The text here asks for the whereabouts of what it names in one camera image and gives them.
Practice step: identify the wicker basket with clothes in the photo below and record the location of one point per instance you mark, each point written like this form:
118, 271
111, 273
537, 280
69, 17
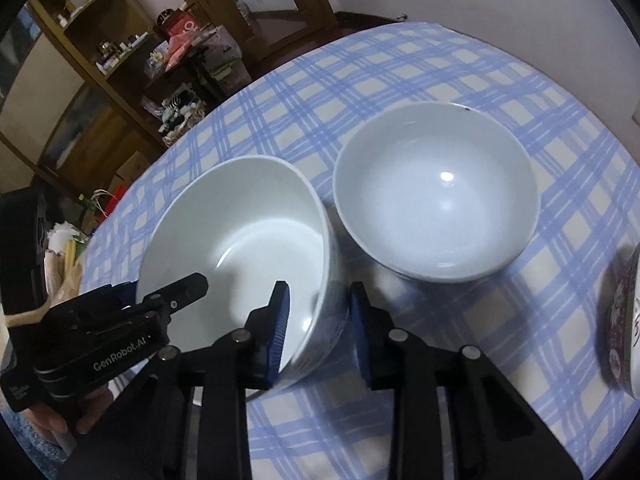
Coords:
182, 120

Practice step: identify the wooden corner shelf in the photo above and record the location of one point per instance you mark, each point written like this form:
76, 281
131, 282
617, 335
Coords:
90, 85

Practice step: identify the red paper bag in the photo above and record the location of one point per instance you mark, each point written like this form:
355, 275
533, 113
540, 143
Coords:
120, 195

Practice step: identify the small red bowl with seal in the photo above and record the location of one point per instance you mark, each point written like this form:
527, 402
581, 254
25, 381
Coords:
625, 340

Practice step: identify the pink folded cloth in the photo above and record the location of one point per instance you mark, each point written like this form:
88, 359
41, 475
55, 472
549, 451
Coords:
177, 52

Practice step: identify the clear plastic storage box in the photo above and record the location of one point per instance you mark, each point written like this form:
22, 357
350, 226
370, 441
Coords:
227, 60

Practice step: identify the large white bowl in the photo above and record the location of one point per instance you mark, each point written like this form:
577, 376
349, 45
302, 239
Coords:
225, 230

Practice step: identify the open cardboard box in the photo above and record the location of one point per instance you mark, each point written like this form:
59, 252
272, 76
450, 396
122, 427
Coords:
130, 170

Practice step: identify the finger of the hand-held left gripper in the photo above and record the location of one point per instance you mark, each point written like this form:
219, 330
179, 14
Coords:
100, 300
182, 290

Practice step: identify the red box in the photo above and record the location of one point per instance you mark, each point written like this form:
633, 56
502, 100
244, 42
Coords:
182, 25

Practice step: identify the small red patterned bowl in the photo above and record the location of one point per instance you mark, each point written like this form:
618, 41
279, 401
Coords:
435, 200

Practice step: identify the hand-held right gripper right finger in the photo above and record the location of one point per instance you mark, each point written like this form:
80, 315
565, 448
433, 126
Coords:
360, 330

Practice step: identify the person's left hand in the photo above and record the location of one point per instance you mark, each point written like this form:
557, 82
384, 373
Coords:
90, 417

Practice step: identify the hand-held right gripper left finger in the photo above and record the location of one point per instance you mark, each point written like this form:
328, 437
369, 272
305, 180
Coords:
277, 330

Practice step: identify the blue plaid cloth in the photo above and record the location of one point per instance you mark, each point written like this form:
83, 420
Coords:
500, 85

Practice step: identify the black side table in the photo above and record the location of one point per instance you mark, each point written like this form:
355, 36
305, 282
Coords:
197, 67

